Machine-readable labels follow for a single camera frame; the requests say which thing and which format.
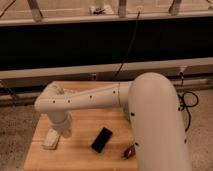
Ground black hanging cable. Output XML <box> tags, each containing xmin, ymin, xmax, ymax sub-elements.
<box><xmin>111</xmin><ymin>9</ymin><xmax>141</xmax><ymax>81</ymax></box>

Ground dark red chili pepper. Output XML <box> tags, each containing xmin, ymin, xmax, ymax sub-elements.
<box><xmin>123</xmin><ymin>145</ymin><xmax>135</xmax><ymax>159</ymax></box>

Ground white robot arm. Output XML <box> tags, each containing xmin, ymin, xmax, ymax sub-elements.
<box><xmin>34</xmin><ymin>72</ymin><xmax>192</xmax><ymax>171</ymax></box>

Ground black smartphone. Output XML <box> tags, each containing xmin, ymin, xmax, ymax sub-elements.
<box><xmin>91</xmin><ymin>127</ymin><xmax>112</xmax><ymax>153</ymax></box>

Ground wooden table board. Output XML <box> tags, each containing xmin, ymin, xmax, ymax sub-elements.
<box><xmin>24</xmin><ymin>108</ymin><xmax>138</xmax><ymax>171</ymax></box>

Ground black cable by robot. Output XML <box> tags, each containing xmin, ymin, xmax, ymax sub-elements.
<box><xmin>176</xmin><ymin>71</ymin><xmax>200</xmax><ymax>133</ymax></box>

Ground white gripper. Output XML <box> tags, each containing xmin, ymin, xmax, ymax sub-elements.
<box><xmin>49</xmin><ymin>111</ymin><xmax>72</xmax><ymax>138</ymax></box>

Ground green ceramic bowl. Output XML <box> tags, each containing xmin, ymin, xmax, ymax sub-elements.
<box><xmin>123</xmin><ymin>106</ymin><xmax>130</xmax><ymax>121</ymax></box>

